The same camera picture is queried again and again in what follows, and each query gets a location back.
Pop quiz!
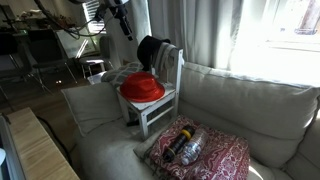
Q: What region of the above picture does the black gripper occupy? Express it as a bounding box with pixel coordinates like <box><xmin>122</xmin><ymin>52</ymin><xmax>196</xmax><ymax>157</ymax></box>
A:
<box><xmin>113</xmin><ymin>4</ymin><xmax>134</xmax><ymax>42</ymax></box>

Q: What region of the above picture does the clear plastic water bottle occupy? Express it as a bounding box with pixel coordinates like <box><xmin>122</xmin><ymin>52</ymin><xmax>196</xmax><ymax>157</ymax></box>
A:
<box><xmin>180</xmin><ymin>128</ymin><xmax>209</xmax><ymax>167</ymax></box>

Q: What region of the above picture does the grey striped towel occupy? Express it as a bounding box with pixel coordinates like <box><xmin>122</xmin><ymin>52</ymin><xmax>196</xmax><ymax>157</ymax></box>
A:
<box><xmin>151</xmin><ymin>42</ymin><xmax>180</xmax><ymax>84</ymax></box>

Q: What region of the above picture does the black office chair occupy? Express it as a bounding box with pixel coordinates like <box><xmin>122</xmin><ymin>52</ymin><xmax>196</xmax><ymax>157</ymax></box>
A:
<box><xmin>0</xmin><ymin>31</ymin><xmax>34</xmax><ymax>96</ymax></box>
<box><xmin>26</xmin><ymin>29</ymin><xmax>78</xmax><ymax>86</ymax></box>

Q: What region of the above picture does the small beige cushion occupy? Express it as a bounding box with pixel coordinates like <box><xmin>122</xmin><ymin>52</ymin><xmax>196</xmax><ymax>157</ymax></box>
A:
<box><xmin>133</xmin><ymin>128</ymin><xmax>168</xmax><ymax>168</ymax></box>

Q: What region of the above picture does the black and yellow bottle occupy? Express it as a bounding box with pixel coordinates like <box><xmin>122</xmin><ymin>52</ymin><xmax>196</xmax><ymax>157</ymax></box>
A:
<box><xmin>161</xmin><ymin>124</ymin><xmax>196</xmax><ymax>163</ymax></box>

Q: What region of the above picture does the small black object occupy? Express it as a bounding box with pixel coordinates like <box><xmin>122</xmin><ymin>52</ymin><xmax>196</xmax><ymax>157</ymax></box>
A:
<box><xmin>126</xmin><ymin>119</ymin><xmax>141</xmax><ymax>128</ymax></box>

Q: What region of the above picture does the light wooden table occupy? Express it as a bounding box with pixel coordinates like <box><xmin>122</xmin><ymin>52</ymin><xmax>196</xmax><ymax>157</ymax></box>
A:
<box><xmin>0</xmin><ymin>106</ymin><xmax>81</xmax><ymax>180</ymax></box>

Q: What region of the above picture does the red patterned cushion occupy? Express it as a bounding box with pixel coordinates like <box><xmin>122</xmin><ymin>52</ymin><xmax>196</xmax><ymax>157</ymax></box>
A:
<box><xmin>148</xmin><ymin>114</ymin><xmax>252</xmax><ymax>180</ymax></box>

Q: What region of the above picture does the red brimmed hat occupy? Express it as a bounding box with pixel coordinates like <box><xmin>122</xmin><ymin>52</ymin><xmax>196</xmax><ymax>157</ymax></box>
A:
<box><xmin>119</xmin><ymin>71</ymin><xmax>166</xmax><ymax>103</ymax></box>

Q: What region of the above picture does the beige fabric sofa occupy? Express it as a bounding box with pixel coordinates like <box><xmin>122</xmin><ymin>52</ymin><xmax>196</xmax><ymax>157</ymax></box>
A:
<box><xmin>71</xmin><ymin>61</ymin><xmax>320</xmax><ymax>180</ymax></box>

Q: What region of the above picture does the black hat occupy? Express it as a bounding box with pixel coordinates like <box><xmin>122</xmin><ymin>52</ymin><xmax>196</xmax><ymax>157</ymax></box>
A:
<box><xmin>136</xmin><ymin>35</ymin><xmax>172</xmax><ymax>72</ymax></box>

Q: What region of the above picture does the metal rail frame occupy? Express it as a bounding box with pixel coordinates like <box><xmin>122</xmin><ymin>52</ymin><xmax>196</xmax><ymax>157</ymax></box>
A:
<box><xmin>0</xmin><ymin>113</ymin><xmax>26</xmax><ymax>180</ymax></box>

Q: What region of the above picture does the beige throw pillow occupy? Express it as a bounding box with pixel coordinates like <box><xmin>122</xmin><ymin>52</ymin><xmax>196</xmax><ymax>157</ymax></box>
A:
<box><xmin>60</xmin><ymin>81</ymin><xmax>125</xmax><ymax>138</ymax></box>

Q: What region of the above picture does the white rounded lamp head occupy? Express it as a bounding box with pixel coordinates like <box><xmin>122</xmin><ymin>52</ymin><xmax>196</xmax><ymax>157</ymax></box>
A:
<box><xmin>0</xmin><ymin>148</ymin><xmax>8</xmax><ymax>166</ymax></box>

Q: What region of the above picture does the window frame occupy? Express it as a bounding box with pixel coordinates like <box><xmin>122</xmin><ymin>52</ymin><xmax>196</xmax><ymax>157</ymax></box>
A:
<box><xmin>263</xmin><ymin>0</ymin><xmax>320</xmax><ymax>53</ymax></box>

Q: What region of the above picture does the white curtain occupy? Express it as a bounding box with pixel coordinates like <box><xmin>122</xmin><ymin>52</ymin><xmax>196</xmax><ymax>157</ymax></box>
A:
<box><xmin>129</xmin><ymin>0</ymin><xmax>268</xmax><ymax>73</ymax></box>

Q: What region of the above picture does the grey white patterned pillow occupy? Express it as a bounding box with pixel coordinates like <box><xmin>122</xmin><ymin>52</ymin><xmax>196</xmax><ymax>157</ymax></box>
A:
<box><xmin>100</xmin><ymin>60</ymin><xmax>145</xmax><ymax>89</ymax></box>

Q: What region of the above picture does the dark cluttered desk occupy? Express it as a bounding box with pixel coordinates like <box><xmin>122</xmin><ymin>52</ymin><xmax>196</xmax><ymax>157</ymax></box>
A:
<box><xmin>0</xmin><ymin>9</ymin><xmax>81</xmax><ymax>34</ymax></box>

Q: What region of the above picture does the small white wooden chair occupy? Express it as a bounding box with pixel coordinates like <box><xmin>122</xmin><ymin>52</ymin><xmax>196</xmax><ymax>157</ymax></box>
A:
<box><xmin>115</xmin><ymin>48</ymin><xmax>185</xmax><ymax>141</ymax></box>

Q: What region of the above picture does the white window blind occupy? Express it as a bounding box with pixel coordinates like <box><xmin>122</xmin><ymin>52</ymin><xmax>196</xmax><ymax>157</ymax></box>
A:
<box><xmin>81</xmin><ymin>0</ymin><xmax>108</xmax><ymax>34</ymax></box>

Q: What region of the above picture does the white round stool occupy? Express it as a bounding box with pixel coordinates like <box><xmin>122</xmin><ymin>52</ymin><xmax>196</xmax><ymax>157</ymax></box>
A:
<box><xmin>78</xmin><ymin>55</ymin><xmax>107</xmax><ymax>79</ymax></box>

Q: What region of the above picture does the black floor cable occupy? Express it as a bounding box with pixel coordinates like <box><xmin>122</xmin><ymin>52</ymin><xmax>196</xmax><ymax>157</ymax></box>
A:
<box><xmin>34</xmin><ymin>114</ymin><xmax>73</xmax><ymax>166</ymax></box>

